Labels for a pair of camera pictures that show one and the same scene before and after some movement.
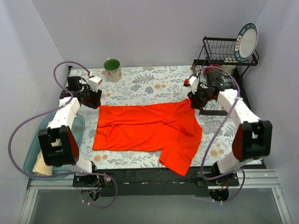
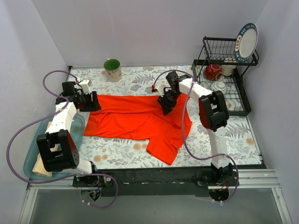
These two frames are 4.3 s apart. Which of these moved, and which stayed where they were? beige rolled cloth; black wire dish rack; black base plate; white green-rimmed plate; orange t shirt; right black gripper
Moved: right black gripper; orange t shirt
Stayed: black wire dish rack; white green-rimmed plate; beige rolled cloth; black base plate
